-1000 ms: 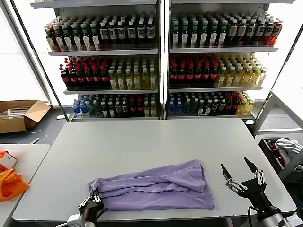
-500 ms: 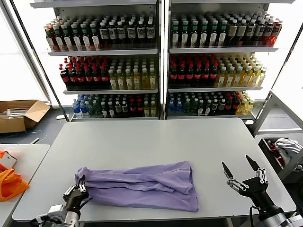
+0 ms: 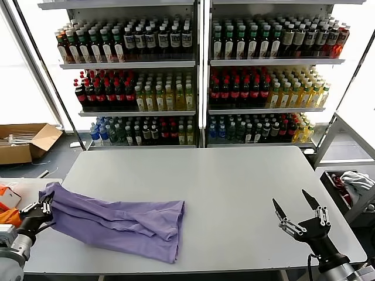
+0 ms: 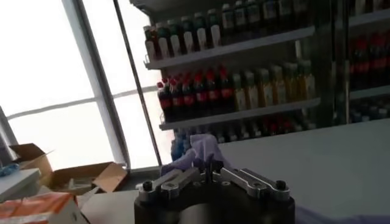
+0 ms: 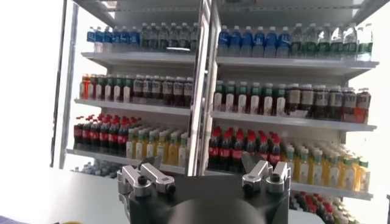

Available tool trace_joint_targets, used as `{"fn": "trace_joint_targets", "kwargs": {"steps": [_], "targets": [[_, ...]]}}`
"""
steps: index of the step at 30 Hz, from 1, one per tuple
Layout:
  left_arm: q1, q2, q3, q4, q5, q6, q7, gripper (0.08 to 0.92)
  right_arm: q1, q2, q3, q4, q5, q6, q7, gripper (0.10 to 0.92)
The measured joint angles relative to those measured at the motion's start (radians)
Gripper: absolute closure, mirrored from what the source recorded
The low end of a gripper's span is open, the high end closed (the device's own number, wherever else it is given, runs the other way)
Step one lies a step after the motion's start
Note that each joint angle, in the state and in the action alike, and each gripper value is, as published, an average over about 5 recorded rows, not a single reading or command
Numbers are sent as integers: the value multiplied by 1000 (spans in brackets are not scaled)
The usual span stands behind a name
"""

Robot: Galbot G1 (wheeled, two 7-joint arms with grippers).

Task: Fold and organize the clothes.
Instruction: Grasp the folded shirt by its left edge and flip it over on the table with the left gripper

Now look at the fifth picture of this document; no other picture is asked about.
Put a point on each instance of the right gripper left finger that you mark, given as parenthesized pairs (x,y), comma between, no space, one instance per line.
(152,175)

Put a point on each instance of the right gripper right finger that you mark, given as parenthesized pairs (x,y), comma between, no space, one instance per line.
(259,173)

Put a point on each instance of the red cap cola bottle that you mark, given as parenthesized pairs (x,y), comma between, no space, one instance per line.
(95,136)
(78,134)
(113,138)
(86,135)
(250,146)
(104,137)
(122,139)
(213,152)
(237,153)
(275,155)
(262,149)

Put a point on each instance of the green white label tea bottle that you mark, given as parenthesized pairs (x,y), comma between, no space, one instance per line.
(230,100)
(109,91)
(100,89)
(267,103)
(127,91)
(218,100)
(255,102)
(242,102)
(280,103)
(93,89)
(118,91)

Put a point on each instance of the dark label tea bottle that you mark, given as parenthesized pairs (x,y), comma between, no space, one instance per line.
(294,99)
(156,88)
(321,100)
(167,89)
(307,99)
(147,88)
(336,100)
(188,90)
(349,102)
(138,88)
(178,89)

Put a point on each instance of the orange red drink bottle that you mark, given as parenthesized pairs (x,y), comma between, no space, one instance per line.
(363,103)
(85,88)

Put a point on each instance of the grey metal shelf rack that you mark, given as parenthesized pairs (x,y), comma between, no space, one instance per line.
(137,58)
(289,62)

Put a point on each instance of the blue label water bottle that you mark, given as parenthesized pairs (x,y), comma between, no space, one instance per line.
(134,37)
(247,40)
(259,40)
(115,37)
(107,37)
(98,38)
(235,39)
(270,40)
(90,36)
(124,37)
(224,39)
(283,40)

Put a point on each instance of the green label water bottle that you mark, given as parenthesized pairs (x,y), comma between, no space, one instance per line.
(174,38)
(365,44)
(336,42)
(154,38)
(310,42)
(349,42)
(194,38)
(164,38)
(324,42)
(184,38)
(145,38)
(297,42)

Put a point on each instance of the dark grey window frame post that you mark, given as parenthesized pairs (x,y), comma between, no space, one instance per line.
(68,91)

